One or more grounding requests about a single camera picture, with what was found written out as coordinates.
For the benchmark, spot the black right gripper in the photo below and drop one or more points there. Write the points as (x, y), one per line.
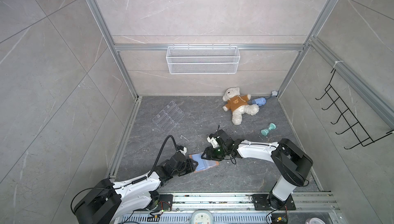
(210, 154)

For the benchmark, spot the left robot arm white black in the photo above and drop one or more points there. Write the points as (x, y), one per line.
(107, 200)

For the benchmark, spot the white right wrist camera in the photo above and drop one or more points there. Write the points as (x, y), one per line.
(213, 142)

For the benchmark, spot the clear plastic card sleeves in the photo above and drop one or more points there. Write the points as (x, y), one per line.
(203, 164)

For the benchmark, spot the clear acrylic tiered holder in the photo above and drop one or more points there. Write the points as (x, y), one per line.
(168, 117)

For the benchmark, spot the white teddy bear brown shirt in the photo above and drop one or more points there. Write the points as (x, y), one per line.
(238, 104)

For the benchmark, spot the black wire hook rack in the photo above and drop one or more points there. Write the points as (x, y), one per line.
(353, 124)

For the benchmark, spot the white wire mesh basket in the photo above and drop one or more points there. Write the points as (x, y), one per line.
(203, 59)

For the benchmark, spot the white round timer device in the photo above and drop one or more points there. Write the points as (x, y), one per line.
(202, 217)

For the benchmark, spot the blue cat-shaped toy device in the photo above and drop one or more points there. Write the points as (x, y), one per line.
(259, 101)

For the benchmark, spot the aluminium rail front frame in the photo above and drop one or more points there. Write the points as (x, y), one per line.
(239, 208)

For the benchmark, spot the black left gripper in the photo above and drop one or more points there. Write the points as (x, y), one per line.
(192, 164)

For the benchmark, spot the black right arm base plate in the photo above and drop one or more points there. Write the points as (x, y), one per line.
(265, 202)

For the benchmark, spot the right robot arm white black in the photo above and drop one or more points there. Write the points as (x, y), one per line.
(293, 164)

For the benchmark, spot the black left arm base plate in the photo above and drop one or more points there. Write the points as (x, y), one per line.
(161, 203)

